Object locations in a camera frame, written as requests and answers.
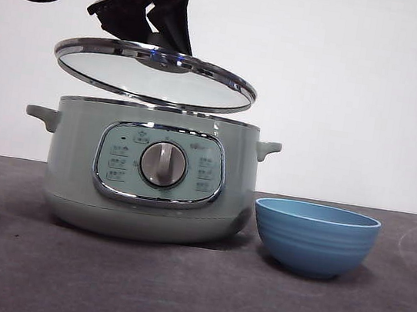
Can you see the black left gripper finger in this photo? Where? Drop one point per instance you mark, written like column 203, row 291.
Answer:
column 122, row 21
column 174, row 23

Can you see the glass lid with green knob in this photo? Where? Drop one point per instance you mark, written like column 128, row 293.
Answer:
column 145, row 77

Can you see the pale green electric steamer pot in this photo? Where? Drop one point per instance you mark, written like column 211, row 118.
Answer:
column 77, row 153

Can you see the blue ribbed bowl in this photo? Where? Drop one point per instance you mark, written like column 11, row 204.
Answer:
column 314, row 244

